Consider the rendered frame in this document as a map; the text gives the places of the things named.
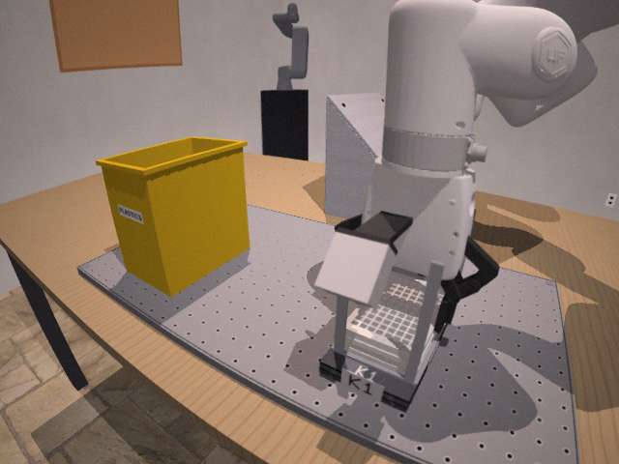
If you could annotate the yellow plastics bin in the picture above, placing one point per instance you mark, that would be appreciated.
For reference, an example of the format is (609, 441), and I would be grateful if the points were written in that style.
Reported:
(181, 219)

